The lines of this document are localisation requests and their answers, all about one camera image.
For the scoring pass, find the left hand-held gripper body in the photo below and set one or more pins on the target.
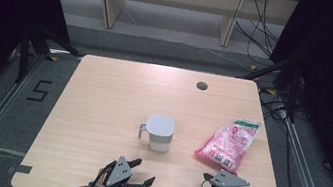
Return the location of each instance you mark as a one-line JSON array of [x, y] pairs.
[[120, 172]]

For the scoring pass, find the pink and white plastic bag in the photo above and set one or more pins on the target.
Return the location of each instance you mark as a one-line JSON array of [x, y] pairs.
[[227, 143]]

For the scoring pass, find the white plastic mug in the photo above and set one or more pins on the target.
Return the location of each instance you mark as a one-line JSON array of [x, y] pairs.
[[160, 126]]

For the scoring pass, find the yellow tape piece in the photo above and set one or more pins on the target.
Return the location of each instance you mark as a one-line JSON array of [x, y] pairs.
[[270, 91], [253, 68], [53, 59]]

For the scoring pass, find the black metal stand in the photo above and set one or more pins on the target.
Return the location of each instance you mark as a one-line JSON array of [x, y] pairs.
[[24, 50], [294, 93]]

